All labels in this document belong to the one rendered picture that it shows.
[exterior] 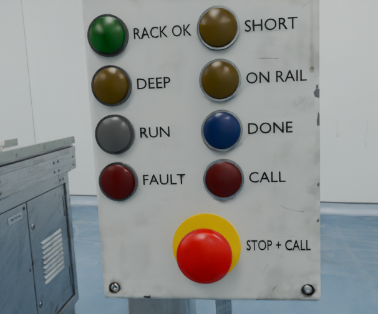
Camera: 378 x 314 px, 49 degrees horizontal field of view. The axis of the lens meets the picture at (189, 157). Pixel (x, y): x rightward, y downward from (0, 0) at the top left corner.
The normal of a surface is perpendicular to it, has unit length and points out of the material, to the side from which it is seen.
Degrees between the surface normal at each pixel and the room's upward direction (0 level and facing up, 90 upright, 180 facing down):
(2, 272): 90
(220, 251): 79
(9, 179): 90
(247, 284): 90
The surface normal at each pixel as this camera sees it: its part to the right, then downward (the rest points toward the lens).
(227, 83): -0.07, 0.16
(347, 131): -0.30, 0.14
